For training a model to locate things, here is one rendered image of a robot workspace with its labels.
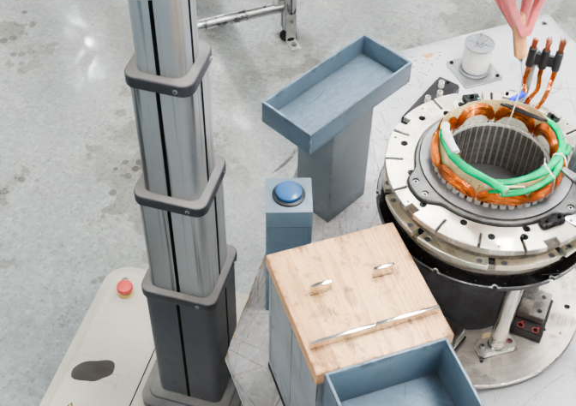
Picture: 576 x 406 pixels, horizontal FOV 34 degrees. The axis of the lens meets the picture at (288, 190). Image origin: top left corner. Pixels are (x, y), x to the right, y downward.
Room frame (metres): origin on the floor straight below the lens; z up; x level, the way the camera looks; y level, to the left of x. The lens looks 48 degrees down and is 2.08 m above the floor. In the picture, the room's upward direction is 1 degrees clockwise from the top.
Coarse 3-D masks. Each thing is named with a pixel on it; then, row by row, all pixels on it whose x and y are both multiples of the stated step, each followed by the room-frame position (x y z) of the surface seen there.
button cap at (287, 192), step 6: (282, 186) 0.94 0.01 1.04; (288, 186) 0.94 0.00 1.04; (294, 186) 0.94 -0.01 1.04; (300, 186) 0.94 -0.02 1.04; (276, 192) 0.93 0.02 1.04; (282, 192) 0.93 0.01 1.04; (288, 192) 0.93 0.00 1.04; (294, 192) 0.93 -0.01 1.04; (300, 192) 0.93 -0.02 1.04; (282, 198) 0.92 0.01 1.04; (288, 198) 0.92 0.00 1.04; (294, 198) 0.92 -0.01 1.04; (300, 198) 0.92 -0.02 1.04
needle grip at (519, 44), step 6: (522, 12) 0.97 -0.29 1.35; (522, 18) 0.96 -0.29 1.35; (516, 30) 0.95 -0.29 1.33; (516, 36) 0.95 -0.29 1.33; (516, 42) 0.95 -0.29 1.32; (522, 42) 0.95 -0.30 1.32; (516, 48) 0.95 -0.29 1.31; (522, 48) 0.95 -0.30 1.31; (516, 54) 0.95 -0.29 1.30; (522, 54) 0.95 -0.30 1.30
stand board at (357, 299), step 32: (384, 224) 0.85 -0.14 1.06; (288, 256) 0.79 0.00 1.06; (320, 256) 0.79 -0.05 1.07; (352, 256) 0.79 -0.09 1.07; (384, 256) 0.79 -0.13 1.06; (288, 288) 0.74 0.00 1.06; (352, 288) 0.74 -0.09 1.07; (384, 288) 0.74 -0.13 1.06; (416, 288) 0.74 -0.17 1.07; (320, 320) 0.69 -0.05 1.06; (352, 320) 0.69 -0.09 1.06; (416, 320) 0.69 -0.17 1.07; (320, 352) 0.64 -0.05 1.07; (352, 352) 0.64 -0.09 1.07; (384, 352) 0.64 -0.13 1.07
